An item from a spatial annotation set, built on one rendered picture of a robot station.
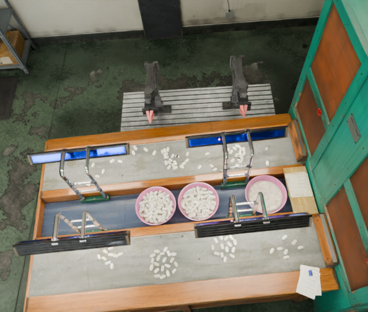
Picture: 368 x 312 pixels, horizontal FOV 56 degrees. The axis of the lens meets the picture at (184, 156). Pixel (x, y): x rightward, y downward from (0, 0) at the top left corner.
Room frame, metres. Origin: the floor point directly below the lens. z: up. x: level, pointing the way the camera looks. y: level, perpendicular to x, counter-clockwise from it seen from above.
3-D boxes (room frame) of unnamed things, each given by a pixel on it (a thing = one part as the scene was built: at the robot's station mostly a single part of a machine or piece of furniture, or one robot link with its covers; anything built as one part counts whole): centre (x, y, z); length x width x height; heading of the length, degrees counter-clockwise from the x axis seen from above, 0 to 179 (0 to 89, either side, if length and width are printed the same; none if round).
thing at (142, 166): (1.16, 0.10, 0.73); 1.81 x 0.30 x 0.02; 87
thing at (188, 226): (0.66, 0.12, 0.71); 1.81 x 0.05 x 0.11; 87
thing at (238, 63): (1.58, -0.45, 1.05); 0.30 x 0.09 x 0.12; 174
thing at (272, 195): (0.79, -0.49, 0.71); 0.22 x 0.22 x 0.06
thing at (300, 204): (0.78, -0.71, 0.77); 0.33 x 0.15 x 0.01; 177
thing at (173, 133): (1.37, 0.09, 0.67); 1.81 x 0.12 x 0.19; 87
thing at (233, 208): (0.60, -0.30, 0.90); 0.20 x 0.19 x 0.45; 87
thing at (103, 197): (1.05, 0.65, 0.90); 0.20 x 0.19 x 0.45; 87
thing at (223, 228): (0.52, -0.30, 1.08); 0.62 x 0.08 x 0.07; 87
